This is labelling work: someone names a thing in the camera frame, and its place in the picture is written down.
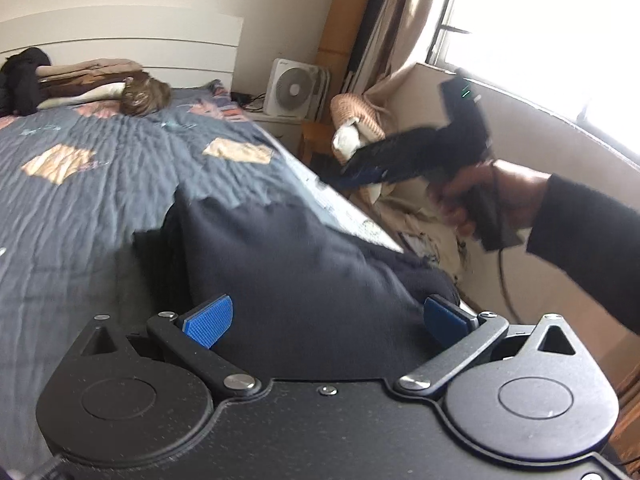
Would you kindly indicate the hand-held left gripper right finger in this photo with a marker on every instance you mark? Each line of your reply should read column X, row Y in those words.
column 445, row 320

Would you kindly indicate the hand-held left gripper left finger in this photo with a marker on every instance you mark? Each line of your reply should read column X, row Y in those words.
column 210, row 322

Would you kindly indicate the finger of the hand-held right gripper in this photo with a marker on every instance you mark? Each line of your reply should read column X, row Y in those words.
column 390, row 152
column 385, row 177

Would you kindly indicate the dark navy sweater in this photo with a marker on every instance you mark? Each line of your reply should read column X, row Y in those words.
column 290, row 280

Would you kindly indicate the person's right forearm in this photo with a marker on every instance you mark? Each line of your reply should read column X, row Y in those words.
column 595, row 250

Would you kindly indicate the person's right hand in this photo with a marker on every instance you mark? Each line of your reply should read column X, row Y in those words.
column 510, row 190

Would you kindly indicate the beige crumpled cloth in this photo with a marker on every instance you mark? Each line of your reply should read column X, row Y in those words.
column 415, row 210

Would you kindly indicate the wooden stool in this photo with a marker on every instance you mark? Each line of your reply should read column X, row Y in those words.
column 316, row 141

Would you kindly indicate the white box fan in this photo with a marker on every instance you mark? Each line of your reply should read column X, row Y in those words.
column 295, row 87

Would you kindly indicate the white nightstand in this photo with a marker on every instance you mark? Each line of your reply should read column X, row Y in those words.
column 277, row 125

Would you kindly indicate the beige curtain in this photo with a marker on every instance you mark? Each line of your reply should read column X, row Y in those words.
column 405, row 20

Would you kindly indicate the bright window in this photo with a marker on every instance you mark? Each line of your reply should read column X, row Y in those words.
column 550, row 25

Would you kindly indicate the tall cardboard sheet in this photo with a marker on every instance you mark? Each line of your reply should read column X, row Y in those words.
column 350, row 15

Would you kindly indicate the printed blue-grey quilt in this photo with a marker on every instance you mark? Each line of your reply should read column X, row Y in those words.
column 100, row 185

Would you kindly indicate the tabby cat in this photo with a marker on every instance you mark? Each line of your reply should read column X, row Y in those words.
column 144, row 94

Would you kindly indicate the white pillow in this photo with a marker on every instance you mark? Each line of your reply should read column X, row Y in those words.
column 80, row 96

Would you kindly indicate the white headboard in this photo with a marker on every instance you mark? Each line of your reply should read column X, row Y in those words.
column 140, row 40

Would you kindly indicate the folded brown blanket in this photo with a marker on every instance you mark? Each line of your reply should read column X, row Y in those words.
column 85, row 72

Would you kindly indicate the black puffer jacket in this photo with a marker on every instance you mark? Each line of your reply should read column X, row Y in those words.
column 22, row 80

